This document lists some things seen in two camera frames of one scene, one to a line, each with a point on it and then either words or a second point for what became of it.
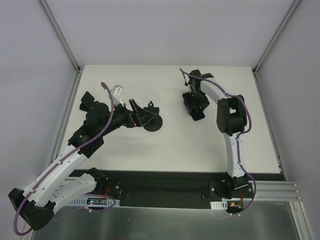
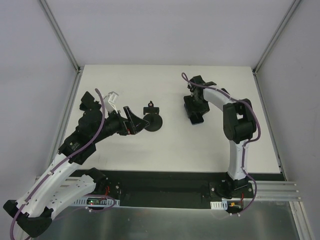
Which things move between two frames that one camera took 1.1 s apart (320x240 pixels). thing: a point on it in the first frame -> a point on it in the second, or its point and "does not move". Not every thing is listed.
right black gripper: x=196 y=104 does not move
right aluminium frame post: x=293 y=8 does not move
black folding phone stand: x=87 y=102 does not move
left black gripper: x=133 y=113 -> x=125 y=124
